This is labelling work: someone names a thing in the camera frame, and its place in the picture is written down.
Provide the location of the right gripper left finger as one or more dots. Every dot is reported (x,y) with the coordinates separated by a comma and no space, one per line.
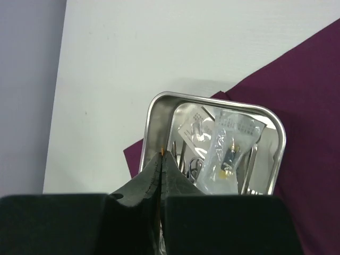
(126,221)

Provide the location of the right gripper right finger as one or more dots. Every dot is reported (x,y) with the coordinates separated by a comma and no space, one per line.
(195,223)

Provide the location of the stainless steel instrument tray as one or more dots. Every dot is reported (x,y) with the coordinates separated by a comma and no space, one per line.
(169,109)

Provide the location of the clear suture packet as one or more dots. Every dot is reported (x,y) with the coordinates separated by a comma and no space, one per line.
(233,136)

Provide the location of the straight steel scissors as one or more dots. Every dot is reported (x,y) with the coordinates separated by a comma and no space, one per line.
(194,168)

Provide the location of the orange adhesive strip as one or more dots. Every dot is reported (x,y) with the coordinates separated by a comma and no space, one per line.
(161,196)

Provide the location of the white blue label packet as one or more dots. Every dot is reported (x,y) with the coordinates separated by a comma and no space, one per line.
(196,130)

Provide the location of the purple surgical drape cloth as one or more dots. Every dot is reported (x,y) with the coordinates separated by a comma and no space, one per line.
(302,88)

